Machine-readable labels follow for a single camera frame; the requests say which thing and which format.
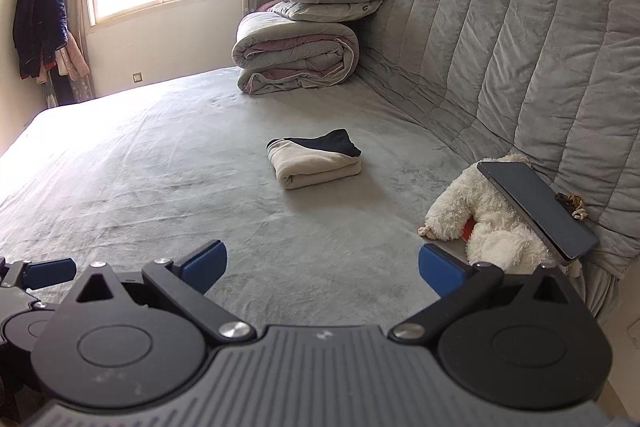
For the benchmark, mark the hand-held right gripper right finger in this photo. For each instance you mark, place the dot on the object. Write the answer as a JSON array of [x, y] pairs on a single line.
[[442, 269]]

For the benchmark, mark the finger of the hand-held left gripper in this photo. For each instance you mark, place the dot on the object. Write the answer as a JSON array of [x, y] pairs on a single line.
[[50, 273]]

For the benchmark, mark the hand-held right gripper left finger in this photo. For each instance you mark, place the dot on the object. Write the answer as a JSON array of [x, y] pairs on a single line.
[[202, 264]]

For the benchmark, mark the black garment with beige lining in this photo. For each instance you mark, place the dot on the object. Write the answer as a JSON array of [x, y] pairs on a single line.
[[315, 162]]

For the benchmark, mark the white plush toy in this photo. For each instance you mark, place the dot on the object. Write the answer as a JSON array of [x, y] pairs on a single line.
[[480, 217]]

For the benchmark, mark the pink hanging jacket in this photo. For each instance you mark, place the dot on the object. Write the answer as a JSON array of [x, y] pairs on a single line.
[[75, 57]]

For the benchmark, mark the folded grey and pink duvet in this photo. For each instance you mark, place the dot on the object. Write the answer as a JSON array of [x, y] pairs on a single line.
[[295, 57]]

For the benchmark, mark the grey quilted headboard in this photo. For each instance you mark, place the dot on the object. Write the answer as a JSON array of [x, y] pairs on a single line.
[[500, 32]]

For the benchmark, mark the dark blue hanging jacket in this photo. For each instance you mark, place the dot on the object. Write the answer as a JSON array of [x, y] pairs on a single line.
[[40, 17]]

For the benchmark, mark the grey pillow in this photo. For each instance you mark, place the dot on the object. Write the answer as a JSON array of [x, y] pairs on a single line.
[[325, 11]]

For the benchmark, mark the wall socket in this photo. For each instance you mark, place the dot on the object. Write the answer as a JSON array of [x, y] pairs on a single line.
[[136, 77]]

